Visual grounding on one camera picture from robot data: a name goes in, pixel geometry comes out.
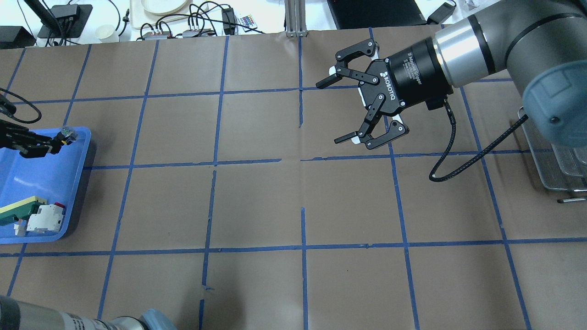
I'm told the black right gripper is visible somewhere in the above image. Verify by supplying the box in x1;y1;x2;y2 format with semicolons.
315;38;453;150

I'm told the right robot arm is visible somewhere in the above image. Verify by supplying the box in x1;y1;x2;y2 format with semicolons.
316;0;587;149

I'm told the blue plastic tray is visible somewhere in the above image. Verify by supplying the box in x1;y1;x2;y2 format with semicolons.
0;126;92;245

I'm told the green yellow terminal block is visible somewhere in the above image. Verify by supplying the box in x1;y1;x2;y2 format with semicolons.
0;196;47;226

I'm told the white circuit breaker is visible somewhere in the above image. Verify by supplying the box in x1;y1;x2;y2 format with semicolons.
27;204;65;233

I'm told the black laptop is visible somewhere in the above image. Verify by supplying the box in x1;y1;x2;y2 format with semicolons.
327;0;427;29

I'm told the black power adapter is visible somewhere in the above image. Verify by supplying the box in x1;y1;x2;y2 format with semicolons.
426;0;457;25

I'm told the black device stand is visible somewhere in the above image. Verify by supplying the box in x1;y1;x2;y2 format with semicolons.
24;0;94;39

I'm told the white paper cup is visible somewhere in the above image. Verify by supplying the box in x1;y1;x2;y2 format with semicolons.
95;24;119;43

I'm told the colourful remote control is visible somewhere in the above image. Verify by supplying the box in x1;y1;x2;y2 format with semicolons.
237;15;258;30

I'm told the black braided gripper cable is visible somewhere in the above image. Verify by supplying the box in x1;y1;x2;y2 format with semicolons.
429;99;529;183

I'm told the aluminium frame post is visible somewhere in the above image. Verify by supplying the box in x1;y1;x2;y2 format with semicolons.
284;0;308;38

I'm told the wire mesh shelf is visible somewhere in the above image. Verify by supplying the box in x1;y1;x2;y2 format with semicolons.
522;118;587;204

